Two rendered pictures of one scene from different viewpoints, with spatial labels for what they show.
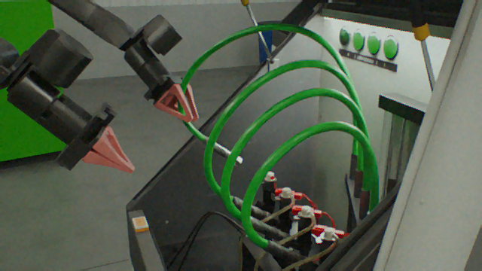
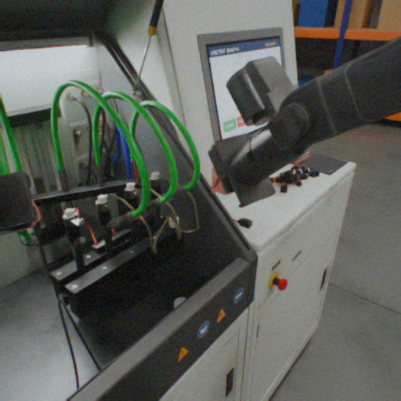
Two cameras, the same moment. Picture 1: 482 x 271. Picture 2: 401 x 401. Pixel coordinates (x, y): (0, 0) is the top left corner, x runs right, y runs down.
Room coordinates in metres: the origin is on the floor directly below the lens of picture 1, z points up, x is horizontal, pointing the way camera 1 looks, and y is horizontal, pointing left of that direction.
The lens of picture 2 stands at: (0.98, 0.61, 1.51)
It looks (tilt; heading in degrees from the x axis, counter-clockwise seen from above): 29 degrees down; 241
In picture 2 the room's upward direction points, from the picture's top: straight up
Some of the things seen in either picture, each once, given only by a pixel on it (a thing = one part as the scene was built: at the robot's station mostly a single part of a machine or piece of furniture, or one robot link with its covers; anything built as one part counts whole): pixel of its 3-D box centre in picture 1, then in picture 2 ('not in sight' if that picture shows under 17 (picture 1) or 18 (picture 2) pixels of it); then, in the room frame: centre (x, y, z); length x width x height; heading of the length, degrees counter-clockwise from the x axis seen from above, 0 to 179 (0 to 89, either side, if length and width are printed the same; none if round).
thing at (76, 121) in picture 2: not in sight; (90, 128); (0.77, -0.39, 1.20); 0.13 x 0.03 x 0.31; 20
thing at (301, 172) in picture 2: not in sight; (292, 175); (0.17, -0.18, 1.01); 0.23 x 0.11 x 0.06; 20
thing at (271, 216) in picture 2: not in sight; (286, 189); (0.20, -0.16, 0.97); 0.70 x 0.22 x 0.03; 20
